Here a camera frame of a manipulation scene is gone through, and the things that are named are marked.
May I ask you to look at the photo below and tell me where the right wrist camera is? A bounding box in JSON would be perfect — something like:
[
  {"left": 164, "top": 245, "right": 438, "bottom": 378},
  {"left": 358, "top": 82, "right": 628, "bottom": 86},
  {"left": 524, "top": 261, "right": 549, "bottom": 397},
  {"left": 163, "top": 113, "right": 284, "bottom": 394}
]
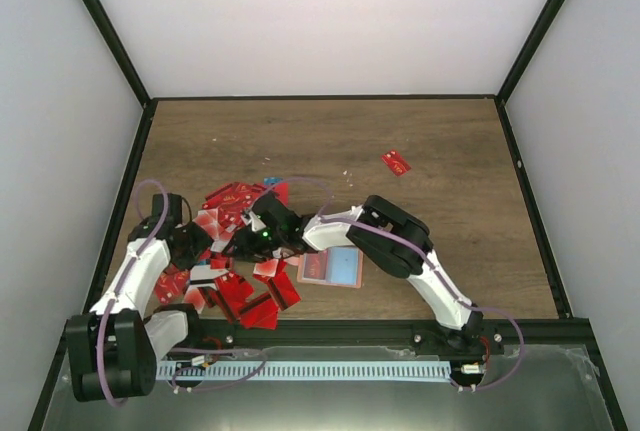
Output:
[{"left": 242, "top": 209, "right": 266, "bottom": 233}]

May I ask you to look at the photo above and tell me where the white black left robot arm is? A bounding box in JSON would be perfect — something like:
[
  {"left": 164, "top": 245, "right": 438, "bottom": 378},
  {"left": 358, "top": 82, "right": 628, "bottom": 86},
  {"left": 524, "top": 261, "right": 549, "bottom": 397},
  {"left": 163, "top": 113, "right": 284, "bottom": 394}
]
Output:
[{"left": 64, "top": 193, "right": 213, "bottom": 406}]

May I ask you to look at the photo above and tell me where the black enclosure frame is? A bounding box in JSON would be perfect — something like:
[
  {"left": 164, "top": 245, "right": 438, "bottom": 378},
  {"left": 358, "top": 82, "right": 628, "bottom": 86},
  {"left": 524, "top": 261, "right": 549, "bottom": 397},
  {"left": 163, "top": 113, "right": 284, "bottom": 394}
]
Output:
[{"left": 27, "top": 0, "right": 628, "bottom": 430}]

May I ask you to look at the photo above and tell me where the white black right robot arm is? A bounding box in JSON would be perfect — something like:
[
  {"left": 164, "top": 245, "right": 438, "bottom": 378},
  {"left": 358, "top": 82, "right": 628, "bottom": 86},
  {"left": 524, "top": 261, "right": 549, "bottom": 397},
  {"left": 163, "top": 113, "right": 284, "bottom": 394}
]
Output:
[{"left": 222, "top": 192, "right": 483, "bottom": 354}]

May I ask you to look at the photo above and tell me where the lone red VIP card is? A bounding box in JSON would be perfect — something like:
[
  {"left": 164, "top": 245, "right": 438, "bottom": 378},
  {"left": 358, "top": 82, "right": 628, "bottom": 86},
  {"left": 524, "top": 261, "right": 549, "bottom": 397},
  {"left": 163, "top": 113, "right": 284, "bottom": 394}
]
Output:
[{"left": 381, "top": 149, "right": 411, "bottom": 177}]

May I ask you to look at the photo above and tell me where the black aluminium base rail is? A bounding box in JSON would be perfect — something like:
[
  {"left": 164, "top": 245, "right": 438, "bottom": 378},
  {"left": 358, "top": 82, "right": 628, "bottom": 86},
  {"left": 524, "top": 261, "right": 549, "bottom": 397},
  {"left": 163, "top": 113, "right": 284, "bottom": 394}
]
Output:
[{"left": 149, "top": 318, "right": 595, "bottom": 359}]

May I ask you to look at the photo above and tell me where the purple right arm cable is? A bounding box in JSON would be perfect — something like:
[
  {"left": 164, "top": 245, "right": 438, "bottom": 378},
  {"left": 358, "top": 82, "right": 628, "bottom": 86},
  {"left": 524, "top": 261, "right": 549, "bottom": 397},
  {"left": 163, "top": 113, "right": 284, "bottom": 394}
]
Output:
[{"left": 249, "top": 176, "right": 526, "bottom": 392}]

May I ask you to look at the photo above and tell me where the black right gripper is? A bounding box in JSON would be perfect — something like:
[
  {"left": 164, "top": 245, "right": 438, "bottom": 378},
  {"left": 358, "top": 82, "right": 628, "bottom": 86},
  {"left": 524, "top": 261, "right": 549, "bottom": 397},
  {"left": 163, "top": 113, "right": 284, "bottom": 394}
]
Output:
[{"left": 222, "top": 226, "right": 286, "bottom": 265}]

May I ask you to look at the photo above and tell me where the pile of red cards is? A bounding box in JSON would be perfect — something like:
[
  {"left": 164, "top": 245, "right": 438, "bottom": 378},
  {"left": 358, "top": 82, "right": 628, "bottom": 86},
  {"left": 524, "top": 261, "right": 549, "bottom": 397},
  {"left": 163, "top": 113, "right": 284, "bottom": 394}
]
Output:
[{"left": 154, "top": 182, "right": 300, "bottom": 330}]

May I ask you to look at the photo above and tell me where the light blue slotted cable duct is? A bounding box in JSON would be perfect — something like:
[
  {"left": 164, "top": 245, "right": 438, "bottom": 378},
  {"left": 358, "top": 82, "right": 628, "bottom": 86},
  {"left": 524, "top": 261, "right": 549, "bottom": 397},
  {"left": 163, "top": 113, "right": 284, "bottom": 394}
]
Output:
[{"left": 156, "top": 360, "right": 451, "bottom": 383}]

